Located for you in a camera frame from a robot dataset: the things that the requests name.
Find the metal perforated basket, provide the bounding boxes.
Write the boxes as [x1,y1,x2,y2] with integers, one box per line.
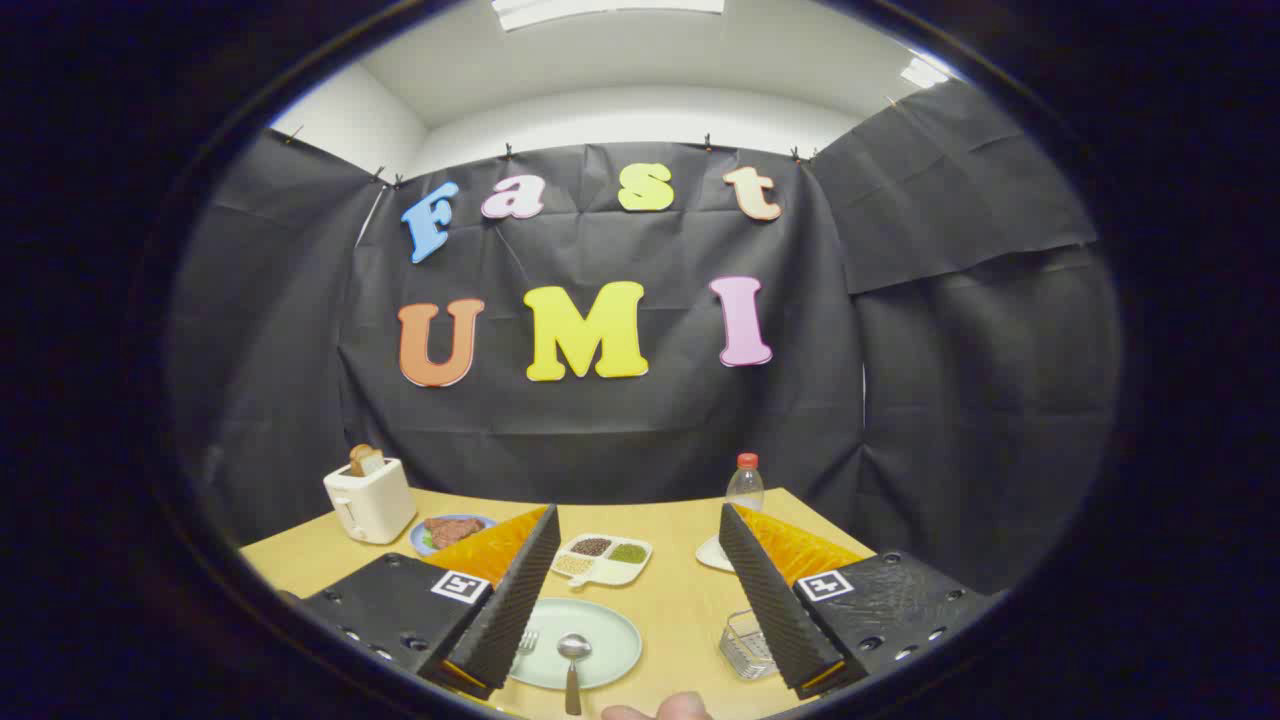
[720,608,779,681]

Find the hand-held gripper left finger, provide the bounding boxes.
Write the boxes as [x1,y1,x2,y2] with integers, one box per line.
[300,503,563,701]

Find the small blue plate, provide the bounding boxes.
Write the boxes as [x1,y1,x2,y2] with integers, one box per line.
[410,513,498,558]

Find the ceiling light panel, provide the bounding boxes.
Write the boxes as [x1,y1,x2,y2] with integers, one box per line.
[490,0,726,31]
[898,55,951,91]

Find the clear plastic bottle red cap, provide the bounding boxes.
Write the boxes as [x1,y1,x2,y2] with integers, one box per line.
[725,452,766,513]

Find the white toaster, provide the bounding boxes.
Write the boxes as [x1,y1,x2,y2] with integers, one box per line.
[322,457,418,546]

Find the metal spoon wooden handle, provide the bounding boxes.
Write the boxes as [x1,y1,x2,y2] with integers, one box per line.
[556,632,593,717]

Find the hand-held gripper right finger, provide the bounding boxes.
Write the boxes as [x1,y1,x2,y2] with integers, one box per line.
[718,502,1001,701]

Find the white divided dish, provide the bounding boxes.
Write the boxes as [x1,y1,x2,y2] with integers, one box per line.
[550,533,654,591]

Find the meat slices with vegetables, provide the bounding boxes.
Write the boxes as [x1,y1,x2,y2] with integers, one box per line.
[424,516,486,549]

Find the black backdrop cloth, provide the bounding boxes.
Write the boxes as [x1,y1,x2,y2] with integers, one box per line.
[165,80,1126,601]

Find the light green plate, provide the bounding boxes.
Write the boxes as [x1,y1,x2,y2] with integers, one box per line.
[508,597,644,691]

